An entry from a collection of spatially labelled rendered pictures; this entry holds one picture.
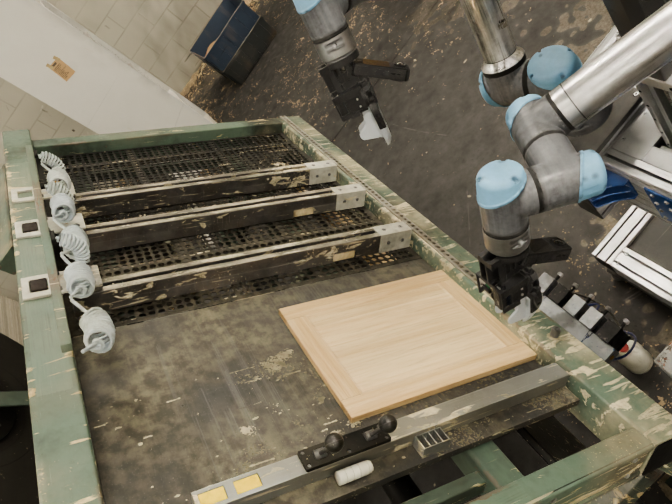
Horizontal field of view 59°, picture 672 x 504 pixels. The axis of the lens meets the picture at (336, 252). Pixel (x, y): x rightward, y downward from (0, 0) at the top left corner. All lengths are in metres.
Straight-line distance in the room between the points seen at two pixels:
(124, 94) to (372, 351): 3.81
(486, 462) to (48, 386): 0.97
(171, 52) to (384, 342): 5.24
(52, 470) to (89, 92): 3.99
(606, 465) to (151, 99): 4.35
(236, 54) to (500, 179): 4.75
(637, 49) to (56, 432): 1.22
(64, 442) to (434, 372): 0.85
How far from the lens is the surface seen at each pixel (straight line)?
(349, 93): 1.21
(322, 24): 1.18
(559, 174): 0.97
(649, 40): 1.04
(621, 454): 1.48
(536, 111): 1.05
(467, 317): 1.75
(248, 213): 2.08
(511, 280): 1.07
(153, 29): 6.42
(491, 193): 0.93
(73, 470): 1.24
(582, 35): 3.49
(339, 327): 1.63
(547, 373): 1.61
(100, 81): 4.98
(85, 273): 1.53
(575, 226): 2.86
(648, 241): 2.49
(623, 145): 1.80
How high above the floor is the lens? 2.38
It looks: 41 degrees down
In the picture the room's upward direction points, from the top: 58 degrees counter-clockwise
